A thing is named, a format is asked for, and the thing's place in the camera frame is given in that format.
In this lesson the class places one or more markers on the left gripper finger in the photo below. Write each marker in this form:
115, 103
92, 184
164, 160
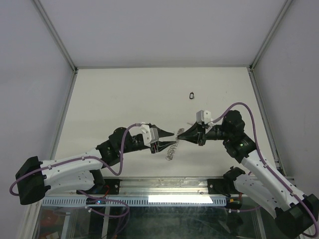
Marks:
165, 144
162, 133

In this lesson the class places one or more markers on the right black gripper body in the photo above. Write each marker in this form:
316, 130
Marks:
201, 132

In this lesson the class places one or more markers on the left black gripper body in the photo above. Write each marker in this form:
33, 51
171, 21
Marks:
152, 148

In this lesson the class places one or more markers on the metal disc with key rings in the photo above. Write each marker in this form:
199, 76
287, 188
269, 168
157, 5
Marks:
172, 149

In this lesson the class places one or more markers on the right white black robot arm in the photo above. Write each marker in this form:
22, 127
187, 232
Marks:
293, 211

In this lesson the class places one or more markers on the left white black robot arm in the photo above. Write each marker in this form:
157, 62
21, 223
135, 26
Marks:
38, 178

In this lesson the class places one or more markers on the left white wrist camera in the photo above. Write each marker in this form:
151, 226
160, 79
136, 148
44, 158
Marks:
148, 134

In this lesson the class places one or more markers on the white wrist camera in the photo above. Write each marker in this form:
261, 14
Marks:
203, 118
148, 134

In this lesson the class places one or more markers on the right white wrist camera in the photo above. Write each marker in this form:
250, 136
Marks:
203, 118

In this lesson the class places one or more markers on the aluminium mounting rail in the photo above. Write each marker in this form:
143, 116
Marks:
144, 186

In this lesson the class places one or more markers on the white slotted cable duct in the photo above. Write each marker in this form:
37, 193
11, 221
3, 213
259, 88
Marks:
148, 201

